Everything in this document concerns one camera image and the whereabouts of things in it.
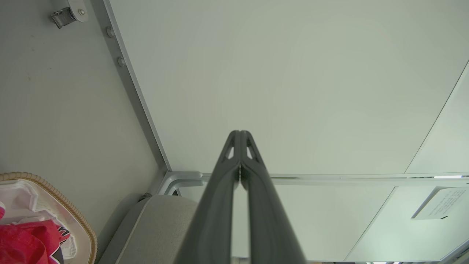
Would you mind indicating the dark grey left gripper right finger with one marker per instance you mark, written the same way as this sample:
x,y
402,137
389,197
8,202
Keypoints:
x,y
271,227

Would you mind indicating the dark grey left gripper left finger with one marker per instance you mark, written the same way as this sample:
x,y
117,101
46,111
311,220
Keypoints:
x,y
212,227

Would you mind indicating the red jersey with white trim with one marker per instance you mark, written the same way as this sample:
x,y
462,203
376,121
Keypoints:
x,y
25,242

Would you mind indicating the grey fabric sofa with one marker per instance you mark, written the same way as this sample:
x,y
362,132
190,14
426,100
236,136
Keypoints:
x,y
154,231

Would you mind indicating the grey curved corner foot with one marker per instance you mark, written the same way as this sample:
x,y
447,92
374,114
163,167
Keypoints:
x,y
172,176
183,184

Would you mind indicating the cream laundry basket, brown rim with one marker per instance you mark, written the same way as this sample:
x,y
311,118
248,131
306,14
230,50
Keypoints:
x,y
75,214

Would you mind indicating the white paper notice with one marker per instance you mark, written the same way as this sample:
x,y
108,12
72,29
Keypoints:
x,y
441,203

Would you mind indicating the round grey levelling foot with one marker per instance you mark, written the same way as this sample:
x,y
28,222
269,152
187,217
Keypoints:
x,y
121,61
110,32

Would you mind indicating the white basket liner bag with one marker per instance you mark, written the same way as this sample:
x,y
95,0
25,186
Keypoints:
x,y
22,198

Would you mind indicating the grey partition foot with plate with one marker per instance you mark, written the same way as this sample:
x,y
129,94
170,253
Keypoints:
x,y
78,9

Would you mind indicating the grey partition floor rail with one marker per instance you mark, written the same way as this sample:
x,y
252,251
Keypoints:
x,y
137,106

